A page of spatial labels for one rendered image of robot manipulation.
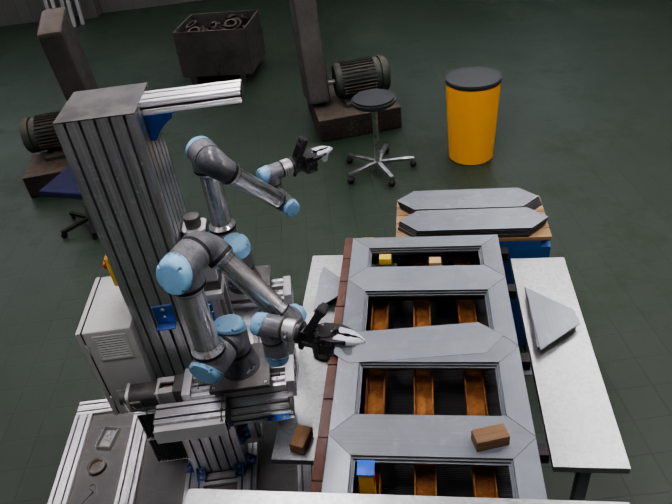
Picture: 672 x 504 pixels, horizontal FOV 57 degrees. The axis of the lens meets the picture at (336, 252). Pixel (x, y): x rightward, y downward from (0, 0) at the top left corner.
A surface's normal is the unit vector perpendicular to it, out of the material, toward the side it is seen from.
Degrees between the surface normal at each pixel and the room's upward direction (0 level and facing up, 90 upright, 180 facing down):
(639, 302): 0
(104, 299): 0
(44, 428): 0
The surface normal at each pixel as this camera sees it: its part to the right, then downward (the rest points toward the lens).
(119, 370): 0.08, 0.59
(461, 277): -0.10, -0.79
